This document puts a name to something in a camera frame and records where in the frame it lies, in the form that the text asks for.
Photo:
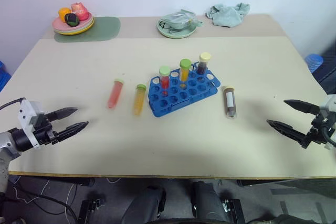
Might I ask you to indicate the black metal bracket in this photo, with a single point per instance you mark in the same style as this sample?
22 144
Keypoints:
90 209
233 209

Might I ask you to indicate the dark toy avocado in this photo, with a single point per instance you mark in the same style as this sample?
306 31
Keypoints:
71 20

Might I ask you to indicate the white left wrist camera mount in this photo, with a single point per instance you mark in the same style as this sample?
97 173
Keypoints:
26 110

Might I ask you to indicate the blue plastic crate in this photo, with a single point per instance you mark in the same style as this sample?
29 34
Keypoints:
4 77

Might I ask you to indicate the red toy apple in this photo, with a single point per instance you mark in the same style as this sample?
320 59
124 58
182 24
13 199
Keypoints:
80 11

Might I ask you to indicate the yellow tube green cap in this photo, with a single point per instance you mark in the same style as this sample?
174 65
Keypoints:
184 73

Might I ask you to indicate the red tube light-green cap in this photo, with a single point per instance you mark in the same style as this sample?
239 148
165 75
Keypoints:
165 81

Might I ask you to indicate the dark tube pale-yellow cap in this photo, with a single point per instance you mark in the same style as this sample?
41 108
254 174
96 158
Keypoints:
203 66

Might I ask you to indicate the light green stacked plate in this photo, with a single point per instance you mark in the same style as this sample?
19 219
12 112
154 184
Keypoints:
86 26

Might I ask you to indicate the crumpled green towel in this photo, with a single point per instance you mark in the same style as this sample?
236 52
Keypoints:
225 15

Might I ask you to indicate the blue test tube rack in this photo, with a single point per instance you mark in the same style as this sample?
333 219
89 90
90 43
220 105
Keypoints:
183 100

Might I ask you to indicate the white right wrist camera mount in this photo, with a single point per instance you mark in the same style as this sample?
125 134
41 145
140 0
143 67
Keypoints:
329 108

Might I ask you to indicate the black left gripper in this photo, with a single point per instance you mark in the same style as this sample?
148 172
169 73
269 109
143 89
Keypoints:
44 133

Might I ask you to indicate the brown tube tan cap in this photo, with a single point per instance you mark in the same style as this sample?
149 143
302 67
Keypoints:
230 100

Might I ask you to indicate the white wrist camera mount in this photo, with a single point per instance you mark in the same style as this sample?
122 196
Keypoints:
329 108
26 110

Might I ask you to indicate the dark grey rounded shape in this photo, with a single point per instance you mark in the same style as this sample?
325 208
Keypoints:
207 200
144 205

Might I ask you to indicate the green placemat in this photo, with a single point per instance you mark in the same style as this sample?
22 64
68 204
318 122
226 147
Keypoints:
105 28

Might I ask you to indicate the orange tube green cap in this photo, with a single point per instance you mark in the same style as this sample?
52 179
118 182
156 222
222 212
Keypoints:
139 100

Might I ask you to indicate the dark furniture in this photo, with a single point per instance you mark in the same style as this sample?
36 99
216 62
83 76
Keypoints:
329 74

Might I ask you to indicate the pale green plate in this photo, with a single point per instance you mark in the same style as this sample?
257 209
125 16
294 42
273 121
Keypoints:
178 34

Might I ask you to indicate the blue ribbed plastic stack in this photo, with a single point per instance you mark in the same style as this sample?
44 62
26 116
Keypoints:
314 62

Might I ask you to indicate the pink plate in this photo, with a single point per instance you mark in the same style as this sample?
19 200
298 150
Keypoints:
59 26

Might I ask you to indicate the pink-red tube green cap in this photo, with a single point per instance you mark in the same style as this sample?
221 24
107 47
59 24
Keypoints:
115 95

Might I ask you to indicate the yellow plate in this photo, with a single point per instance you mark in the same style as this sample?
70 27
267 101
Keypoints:
76 32

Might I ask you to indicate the orange toy pepper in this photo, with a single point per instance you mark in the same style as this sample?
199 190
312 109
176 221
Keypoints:
63 14

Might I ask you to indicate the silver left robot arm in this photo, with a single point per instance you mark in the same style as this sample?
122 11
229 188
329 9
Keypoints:
10 140

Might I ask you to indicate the clear plastic pouch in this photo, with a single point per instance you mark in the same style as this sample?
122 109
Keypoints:
178 19

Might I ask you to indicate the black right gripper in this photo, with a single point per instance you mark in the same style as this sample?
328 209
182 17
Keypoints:
319 132

